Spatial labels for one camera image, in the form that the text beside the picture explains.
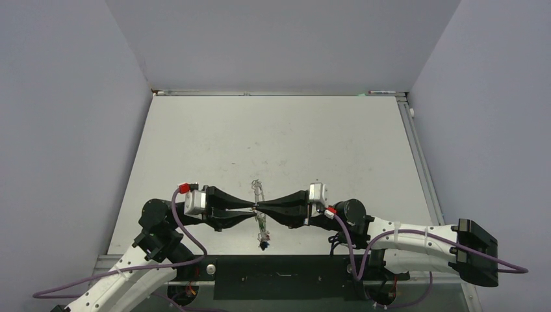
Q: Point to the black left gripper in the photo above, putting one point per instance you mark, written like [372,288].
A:
[217,203]

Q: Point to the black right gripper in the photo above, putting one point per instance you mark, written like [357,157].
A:
[299,213]

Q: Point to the large metal keyring organizer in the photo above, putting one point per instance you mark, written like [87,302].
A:
[264,234]

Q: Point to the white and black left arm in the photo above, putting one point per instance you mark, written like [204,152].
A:
[163,246]

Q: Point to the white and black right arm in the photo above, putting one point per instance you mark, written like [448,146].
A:
[464,249]

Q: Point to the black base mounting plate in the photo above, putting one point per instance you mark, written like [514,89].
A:
[278,277]

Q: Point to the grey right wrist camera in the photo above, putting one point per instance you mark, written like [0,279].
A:
[317,193]

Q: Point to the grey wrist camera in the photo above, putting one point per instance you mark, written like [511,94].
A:
[195,203]
[317,193]

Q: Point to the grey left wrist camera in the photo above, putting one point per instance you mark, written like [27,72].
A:
[195,203]

